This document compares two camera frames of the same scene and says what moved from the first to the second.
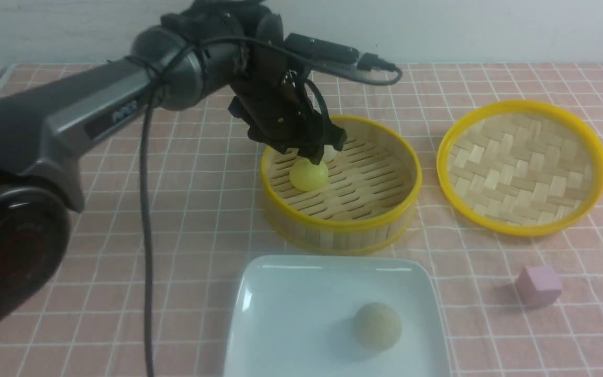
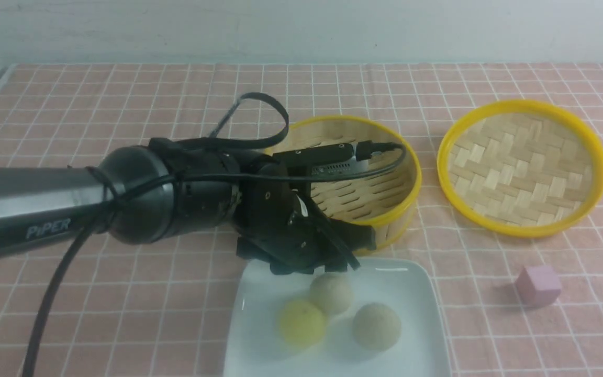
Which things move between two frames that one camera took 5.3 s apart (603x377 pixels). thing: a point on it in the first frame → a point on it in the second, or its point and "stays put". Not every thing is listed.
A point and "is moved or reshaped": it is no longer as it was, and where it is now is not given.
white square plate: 295,314 stays put
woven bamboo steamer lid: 521,168 stays put
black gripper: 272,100 → 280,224
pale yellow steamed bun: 308,177 is moved or reshaped
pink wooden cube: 538,286 stays put
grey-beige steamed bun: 377,326 stays put
